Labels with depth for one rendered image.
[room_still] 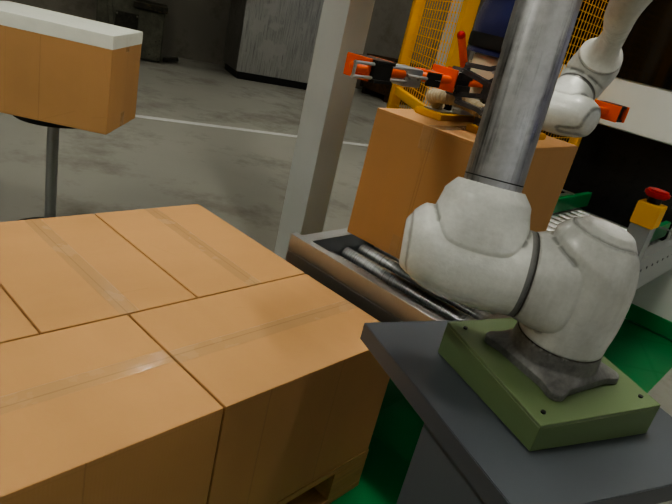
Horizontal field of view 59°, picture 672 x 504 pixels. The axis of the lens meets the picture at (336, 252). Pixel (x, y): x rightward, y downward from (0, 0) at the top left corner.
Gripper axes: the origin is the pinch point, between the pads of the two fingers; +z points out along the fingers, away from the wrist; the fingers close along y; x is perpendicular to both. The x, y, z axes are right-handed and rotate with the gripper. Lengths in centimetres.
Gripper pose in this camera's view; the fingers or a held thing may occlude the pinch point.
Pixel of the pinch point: (449, 79)
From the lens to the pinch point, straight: 171.0
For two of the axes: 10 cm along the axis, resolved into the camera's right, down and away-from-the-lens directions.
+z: -7.0, -4.1, 5.8
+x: 6.8, -1.4, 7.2
